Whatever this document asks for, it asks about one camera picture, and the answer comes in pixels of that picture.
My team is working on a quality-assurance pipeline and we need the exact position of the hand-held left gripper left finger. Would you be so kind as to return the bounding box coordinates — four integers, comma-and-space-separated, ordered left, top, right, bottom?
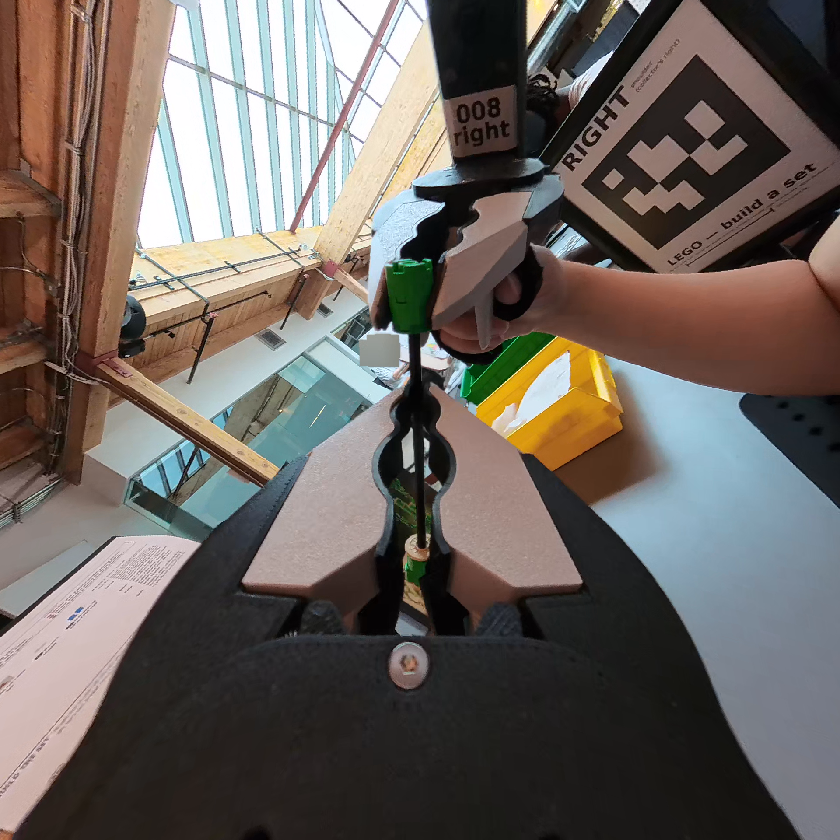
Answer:
241, 387, 411, 636

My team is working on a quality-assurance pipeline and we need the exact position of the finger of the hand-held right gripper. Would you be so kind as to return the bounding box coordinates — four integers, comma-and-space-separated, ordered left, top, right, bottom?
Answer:
367, 197, 455, 332
430, 192, 534, 332

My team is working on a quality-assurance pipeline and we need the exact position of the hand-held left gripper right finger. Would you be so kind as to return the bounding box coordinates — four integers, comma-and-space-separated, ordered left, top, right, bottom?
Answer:
420, 386, 584, 636

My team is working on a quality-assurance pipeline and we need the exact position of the black axle rod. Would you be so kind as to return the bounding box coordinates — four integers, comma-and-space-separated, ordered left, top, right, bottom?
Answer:
407, 330, 431, 546

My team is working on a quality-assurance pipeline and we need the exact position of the person's right forearm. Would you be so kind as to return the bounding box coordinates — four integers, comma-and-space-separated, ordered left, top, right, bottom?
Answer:
564, 217, 840, 398

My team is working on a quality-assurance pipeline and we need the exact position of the grey desk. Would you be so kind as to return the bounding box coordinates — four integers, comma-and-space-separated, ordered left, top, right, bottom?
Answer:
551, 357, 840, 837

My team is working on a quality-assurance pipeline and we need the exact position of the person's right hand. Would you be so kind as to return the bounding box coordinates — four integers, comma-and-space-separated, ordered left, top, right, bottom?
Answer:
436, 244, 592, 358

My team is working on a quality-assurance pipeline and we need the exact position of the green storage bin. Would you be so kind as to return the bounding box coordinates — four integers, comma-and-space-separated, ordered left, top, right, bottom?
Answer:
459, 331, 557, 406

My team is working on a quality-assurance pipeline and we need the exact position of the yellow storage bin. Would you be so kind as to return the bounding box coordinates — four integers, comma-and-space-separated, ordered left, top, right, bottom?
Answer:
476, 338, 624, 471

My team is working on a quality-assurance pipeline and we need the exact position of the red ceiling pipe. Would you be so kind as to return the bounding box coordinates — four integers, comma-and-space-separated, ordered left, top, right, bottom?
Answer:
289, 0, 403, 232

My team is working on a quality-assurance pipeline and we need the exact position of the white paper sheet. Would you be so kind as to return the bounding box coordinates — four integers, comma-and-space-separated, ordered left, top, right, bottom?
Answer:
492, 353, 573, 435

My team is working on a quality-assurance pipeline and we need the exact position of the wooden diagonal beam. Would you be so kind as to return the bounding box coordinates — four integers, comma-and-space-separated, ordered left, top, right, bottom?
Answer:
92, 357, 282, 488

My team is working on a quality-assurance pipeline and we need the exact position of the framed marker sign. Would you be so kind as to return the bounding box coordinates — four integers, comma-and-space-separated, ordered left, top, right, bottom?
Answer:
538, 0, 840, 275

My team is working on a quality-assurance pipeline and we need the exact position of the printed instruction sheet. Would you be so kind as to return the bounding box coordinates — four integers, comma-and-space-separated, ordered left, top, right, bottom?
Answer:
0, 535, 201, 834

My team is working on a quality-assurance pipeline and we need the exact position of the black ceiling spotlight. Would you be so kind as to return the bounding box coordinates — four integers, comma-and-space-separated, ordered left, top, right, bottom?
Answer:
118, 294, 149, 361

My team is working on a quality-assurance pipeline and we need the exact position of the black perforated mat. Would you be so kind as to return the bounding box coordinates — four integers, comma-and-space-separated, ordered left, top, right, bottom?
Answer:
739, 392, 840, 509

